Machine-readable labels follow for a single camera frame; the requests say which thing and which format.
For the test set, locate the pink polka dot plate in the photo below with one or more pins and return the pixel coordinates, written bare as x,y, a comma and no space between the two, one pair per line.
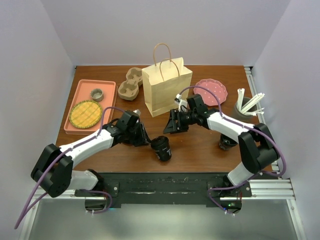
214,86

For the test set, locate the small grey ceramic cup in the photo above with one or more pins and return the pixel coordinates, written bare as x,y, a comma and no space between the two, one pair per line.
97,95

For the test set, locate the grey straw holder cup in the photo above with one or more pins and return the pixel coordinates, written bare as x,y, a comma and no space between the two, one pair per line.
236,113

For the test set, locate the salmon pink tray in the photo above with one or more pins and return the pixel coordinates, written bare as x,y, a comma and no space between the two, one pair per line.
83,93

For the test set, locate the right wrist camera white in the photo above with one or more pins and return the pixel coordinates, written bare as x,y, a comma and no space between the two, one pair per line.
182,104

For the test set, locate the yellow woven coaster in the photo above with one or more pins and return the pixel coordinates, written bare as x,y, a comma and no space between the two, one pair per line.
85,114

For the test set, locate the cardboard cup carrier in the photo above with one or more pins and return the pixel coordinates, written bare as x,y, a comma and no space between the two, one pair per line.
129,89

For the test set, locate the brown paper bag with handles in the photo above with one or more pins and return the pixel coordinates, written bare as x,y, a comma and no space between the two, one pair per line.
162,81

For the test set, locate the black cup lid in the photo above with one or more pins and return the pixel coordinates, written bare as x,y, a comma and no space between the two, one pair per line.
160,143

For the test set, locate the black coffee cup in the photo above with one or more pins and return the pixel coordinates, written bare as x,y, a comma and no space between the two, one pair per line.
226,143
165,155

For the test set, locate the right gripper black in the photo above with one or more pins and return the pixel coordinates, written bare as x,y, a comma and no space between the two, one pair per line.
172,126

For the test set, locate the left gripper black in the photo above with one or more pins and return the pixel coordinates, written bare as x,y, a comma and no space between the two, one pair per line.
143,139

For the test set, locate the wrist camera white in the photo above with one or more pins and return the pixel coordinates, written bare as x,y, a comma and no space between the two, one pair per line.
137,112
182,104

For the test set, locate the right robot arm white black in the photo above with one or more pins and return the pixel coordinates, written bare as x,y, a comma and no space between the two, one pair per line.
256,144

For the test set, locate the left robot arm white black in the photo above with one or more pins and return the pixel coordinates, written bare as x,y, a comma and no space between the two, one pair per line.
55,169

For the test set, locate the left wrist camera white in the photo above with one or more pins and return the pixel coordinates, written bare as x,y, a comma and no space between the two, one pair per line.
137,112

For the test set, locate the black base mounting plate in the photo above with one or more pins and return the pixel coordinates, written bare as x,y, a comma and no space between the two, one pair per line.
180,188

